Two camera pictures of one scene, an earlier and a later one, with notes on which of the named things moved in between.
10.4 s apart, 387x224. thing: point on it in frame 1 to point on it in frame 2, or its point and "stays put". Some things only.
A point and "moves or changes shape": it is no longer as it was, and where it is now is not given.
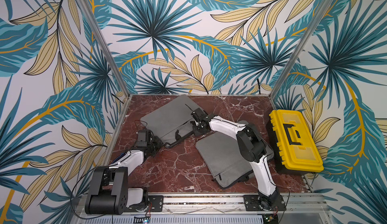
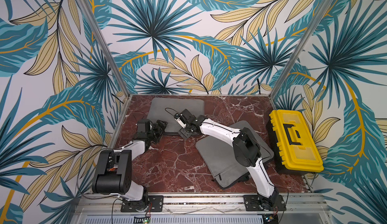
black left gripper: (158, 143) to (159, 129)
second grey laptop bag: (221, 154) stays put
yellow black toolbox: (293, 148) stays put
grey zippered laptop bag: (171, 122) moves or changes shape
